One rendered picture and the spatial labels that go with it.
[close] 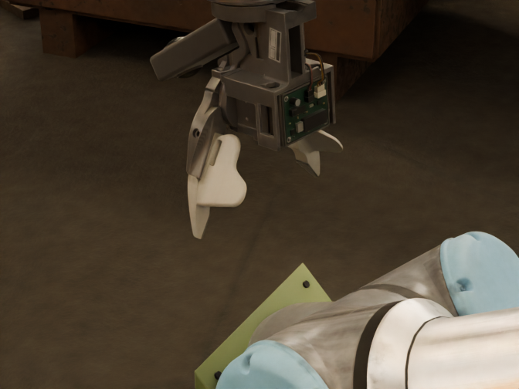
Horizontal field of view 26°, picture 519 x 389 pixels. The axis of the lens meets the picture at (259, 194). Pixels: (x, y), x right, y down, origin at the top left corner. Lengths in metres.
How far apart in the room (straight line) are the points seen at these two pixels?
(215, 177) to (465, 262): 0.23
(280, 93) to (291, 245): 1.05
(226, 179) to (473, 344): 0.25
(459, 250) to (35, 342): 0.88
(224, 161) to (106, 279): 0.94
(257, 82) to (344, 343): 0.22
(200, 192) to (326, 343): 0.17
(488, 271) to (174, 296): 0.87
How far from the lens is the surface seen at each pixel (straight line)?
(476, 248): 1.02
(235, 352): 1.14
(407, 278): 1.01
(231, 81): 0.92
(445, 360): 0.82
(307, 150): 1.03
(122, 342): 1.71
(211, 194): 0.94
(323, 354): 0.86
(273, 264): 1.87
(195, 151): 0.93
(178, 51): 0.97
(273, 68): 0.90
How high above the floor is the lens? 1.02
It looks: 29 degrees down
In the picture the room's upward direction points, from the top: straight up
